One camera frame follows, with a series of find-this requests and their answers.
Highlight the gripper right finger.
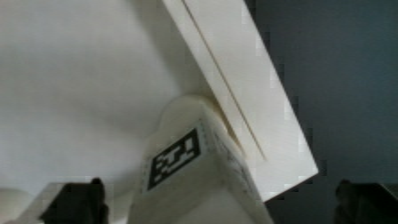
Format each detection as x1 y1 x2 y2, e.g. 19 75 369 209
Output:
335 179 398 224

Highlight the white leg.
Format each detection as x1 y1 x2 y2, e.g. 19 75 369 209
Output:
129 95 274 224

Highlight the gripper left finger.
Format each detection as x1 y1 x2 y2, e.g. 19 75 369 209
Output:
17 178 109 224

